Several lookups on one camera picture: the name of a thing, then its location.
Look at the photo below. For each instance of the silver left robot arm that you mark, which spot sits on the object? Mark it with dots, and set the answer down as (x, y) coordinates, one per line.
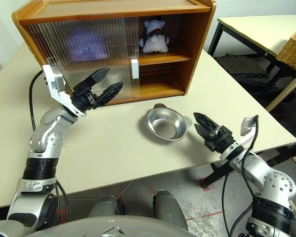
(47, 133)

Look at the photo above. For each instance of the white plush bear toy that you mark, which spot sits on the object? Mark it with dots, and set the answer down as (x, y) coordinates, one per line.
(153, 42)

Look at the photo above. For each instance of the wicker basket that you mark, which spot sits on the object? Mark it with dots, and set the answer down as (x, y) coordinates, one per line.
(293, 49)

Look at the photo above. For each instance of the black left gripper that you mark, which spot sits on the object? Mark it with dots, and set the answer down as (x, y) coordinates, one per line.
(82, 100)

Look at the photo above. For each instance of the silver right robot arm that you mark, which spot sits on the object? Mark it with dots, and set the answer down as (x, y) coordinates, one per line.
(273, 180)

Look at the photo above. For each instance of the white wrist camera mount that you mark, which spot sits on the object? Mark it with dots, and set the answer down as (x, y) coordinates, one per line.
(245, 123)
(60, 98)

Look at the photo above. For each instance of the purple tissue pack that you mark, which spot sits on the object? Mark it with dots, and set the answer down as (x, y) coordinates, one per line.
(86, 44)

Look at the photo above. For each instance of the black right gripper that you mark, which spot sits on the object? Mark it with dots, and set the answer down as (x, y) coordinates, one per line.
(219, 140)

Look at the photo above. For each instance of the ribbed clear sliding door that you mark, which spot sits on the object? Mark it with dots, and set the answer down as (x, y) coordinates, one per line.
(39, 37)
(133, 37)

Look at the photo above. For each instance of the metal bowl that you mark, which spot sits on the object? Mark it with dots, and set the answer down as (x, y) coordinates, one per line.
(165, 123)

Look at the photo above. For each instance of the wooden cabinet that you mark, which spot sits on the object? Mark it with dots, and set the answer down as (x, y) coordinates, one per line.
(113, 10)

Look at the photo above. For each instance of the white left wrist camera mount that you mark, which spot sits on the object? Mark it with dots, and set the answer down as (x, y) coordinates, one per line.
(60, 98)

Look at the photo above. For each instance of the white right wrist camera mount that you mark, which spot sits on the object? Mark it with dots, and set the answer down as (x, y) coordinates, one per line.
(245, 123)

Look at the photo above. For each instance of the beige table black legs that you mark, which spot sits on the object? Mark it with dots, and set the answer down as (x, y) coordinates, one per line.
(249, 29)

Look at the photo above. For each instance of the black table leg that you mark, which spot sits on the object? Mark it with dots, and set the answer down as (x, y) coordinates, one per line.
(219, 172)

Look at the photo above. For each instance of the silver robot torso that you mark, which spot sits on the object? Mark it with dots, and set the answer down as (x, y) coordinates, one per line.
(101, 227)

